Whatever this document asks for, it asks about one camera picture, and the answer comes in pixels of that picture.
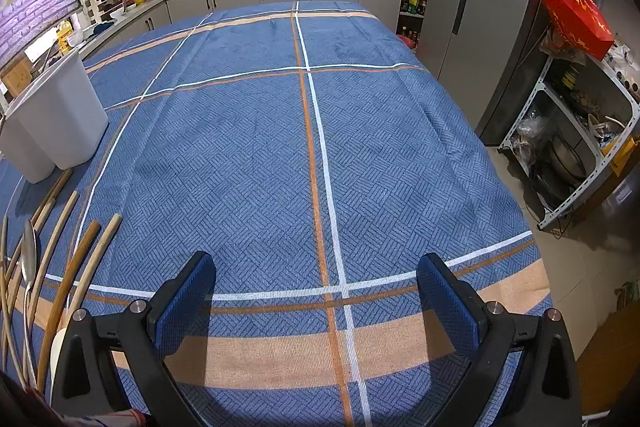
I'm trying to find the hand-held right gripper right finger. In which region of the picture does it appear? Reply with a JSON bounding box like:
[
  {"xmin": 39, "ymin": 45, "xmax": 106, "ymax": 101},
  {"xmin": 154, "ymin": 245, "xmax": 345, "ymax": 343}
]
[{"xmin": 416, "ymin": 252, "xmax": 583, "ymax": 427}]

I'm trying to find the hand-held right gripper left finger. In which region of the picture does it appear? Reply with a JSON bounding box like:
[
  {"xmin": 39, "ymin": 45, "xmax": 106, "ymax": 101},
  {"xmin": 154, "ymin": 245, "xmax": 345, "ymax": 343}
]
[{"xmin": 51, "ymin": 251, "xmax": 217, "ymax": 427}]

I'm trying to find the thick wooden stick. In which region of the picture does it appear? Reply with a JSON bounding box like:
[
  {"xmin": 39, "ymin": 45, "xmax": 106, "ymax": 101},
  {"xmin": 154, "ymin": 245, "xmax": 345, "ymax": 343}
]
[
  {"xmin": 22, "ymin": 190, "xmax": 81, "ymax": 328},
  {"xmin": 36, "ymin": 221, "xmax": 102, "ymax": 395},
  {"xmin": 65, "ymin": 213, "xmax": 124, "ymax": 314},
  {"xmin": 4, "ymin": 167, "xmax": 74, "ymax": 280}
]

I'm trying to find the metal spoon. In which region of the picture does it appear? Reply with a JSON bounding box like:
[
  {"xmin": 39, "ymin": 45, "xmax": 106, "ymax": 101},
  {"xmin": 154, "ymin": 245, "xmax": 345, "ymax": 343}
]
[{"xmin": 20, "ymin": 218, "xmax": 40, "ymax": 388}]

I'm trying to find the thin wooden chopstick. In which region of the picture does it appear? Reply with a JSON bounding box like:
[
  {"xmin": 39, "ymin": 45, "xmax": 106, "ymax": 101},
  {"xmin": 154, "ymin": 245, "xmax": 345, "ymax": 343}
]
[{"xmin": 0, "ymin": 214, "xmax": 28, "ymax": 390}]

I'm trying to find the white utensil holder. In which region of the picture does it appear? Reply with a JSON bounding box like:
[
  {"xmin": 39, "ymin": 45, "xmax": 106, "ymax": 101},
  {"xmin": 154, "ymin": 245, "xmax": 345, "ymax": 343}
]
[{"xmin": 0, "ymin": 49, "xmax": 110, "ymax": 184}]

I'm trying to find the blue plaid tablecloth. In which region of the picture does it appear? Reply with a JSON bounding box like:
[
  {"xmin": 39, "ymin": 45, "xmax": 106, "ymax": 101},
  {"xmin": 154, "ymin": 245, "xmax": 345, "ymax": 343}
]
[{"xmin": 0, "ymin": 1, "xmax": 553, "ymax": 427}]

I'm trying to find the white metal storage rack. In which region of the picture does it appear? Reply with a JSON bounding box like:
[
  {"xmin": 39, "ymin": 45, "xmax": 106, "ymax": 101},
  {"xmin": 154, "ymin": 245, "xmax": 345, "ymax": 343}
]
[{"xmin": 496, "ymin": 0, "xmax": 640, "ymax": 233}]

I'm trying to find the wooden cutting board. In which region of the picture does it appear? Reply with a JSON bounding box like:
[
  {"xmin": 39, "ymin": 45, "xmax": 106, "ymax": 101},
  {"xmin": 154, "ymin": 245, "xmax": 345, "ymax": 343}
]
[{"xmin": 0, "ymin": 56, "xmax": 37, "ymax": 98}]

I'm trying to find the yellow bottle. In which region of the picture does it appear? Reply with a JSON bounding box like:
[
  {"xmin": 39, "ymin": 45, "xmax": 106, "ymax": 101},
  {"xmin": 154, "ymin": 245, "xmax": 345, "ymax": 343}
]
[{"xmin": 56, "ymin": 20, "xmax": 74, "ymax": 56}]

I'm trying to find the grey refrigerator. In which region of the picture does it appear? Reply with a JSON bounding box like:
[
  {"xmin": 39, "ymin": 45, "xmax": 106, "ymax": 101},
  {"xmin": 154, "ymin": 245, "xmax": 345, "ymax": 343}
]
[{"xmin": 417, "ymin": 0, "xmax": 596, "ymax": 148}]

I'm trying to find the red bag on shelf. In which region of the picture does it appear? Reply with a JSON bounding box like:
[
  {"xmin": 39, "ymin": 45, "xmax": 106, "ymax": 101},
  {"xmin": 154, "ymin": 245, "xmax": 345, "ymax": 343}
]
[{"xmin": 541, "ymin": 0, "xmax": 615, "ymax": 62}]

